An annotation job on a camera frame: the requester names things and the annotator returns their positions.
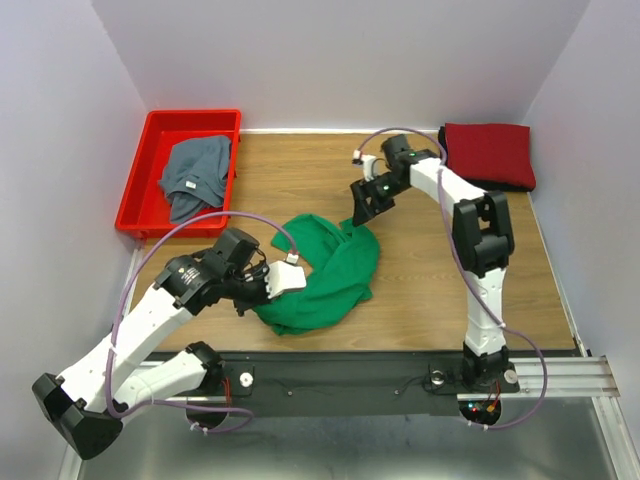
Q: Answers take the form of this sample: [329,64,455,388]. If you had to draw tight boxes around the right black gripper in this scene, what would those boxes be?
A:
[350,172,409,227]

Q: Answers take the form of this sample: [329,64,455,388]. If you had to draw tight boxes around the green t shirt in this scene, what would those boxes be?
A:
[254,213,380,335]

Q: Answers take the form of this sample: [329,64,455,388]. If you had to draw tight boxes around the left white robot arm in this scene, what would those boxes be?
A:
[32,228,268,460]

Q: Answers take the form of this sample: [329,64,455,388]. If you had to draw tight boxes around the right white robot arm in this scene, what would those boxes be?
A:
[350,130,515,390]

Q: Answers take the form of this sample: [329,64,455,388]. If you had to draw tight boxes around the grey t shirt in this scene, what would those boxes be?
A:
[158,135,232,224]

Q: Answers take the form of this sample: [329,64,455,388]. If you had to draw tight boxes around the red plastic bin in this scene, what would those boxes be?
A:
[115,109,242,240]

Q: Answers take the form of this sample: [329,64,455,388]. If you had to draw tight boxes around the folded black t shirt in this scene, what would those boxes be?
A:
[437,125,534,193]

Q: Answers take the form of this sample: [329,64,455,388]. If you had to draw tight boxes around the folded red t shirt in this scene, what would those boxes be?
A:
[443,121,537,187]

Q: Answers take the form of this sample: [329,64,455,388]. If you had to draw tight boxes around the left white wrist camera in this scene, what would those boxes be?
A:
[265,253,307,300]

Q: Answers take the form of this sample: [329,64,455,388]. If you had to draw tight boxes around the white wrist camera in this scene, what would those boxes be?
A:
[351,149,381,182]
[265,253,307,300]

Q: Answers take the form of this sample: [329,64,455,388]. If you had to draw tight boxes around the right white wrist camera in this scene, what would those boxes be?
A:
[351,149,381,182]

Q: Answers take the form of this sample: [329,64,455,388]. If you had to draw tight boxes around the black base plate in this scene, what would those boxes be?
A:
[221,351,519,417]

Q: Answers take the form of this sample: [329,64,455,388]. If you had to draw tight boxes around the aluminium rail frame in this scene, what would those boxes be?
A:
[65,248,635,479]

